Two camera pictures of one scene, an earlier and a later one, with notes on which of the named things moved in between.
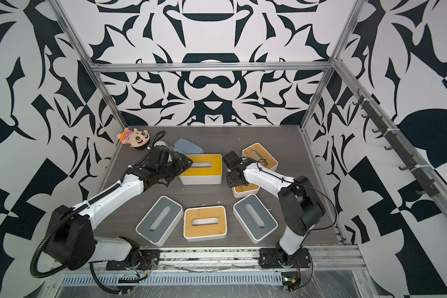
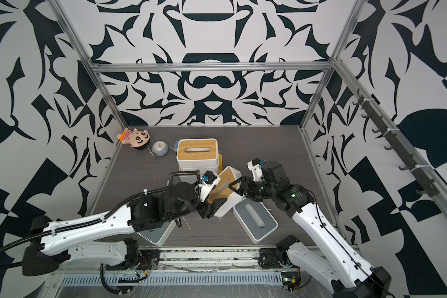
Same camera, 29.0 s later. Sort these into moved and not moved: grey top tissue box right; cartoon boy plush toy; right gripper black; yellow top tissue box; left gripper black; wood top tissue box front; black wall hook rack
Moved: right gripper black; wood top tissue box front; left gripper black
Not moved: cartoon boy plush toy; black wall hook rack; yellow top tissue box; grey top tissue box right
